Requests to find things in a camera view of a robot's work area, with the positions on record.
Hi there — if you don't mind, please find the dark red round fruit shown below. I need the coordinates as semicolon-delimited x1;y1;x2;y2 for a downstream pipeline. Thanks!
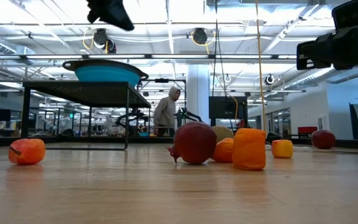
310;129;337;150

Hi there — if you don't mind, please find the yellow hanging cable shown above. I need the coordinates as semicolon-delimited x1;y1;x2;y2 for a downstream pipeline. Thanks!
254;0;281;144

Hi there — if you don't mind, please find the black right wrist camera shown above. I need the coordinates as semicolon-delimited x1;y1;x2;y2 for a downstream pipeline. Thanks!
332;0;358;30

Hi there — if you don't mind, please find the black hanging coiled cable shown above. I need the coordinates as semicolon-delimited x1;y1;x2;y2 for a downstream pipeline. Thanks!
211;0;229;98

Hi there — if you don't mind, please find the small orange stemmed fruit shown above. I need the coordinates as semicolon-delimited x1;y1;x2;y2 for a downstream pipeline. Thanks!
7;138;47;166
210;137;235;164
270;139;295;159

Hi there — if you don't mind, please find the red box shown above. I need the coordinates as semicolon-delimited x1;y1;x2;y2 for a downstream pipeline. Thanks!
297;125;319;135

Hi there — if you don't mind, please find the black robot station frame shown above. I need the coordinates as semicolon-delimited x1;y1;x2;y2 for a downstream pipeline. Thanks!
137;77;188;138

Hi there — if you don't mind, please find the black monitor on stand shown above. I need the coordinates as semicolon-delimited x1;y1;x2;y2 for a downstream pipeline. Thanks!
208;95;249;138

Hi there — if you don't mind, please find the black mesh shelf riser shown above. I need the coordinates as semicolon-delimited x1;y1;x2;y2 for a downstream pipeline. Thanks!
20;80;152;151

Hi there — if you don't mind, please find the brown green kiwi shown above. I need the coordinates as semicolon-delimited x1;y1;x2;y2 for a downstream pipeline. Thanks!
211;125;235;144

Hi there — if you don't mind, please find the person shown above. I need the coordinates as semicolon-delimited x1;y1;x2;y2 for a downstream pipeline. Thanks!
152;86;181;138

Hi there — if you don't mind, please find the dark red pomegranate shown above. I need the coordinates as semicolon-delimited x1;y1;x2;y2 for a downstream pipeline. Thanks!
166;121;218;166

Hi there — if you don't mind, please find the blue grey collapsible colander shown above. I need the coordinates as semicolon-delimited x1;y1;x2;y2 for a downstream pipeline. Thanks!
62;58;150;88

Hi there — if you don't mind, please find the white column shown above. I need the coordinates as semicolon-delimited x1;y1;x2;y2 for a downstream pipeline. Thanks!
186;63;211;138

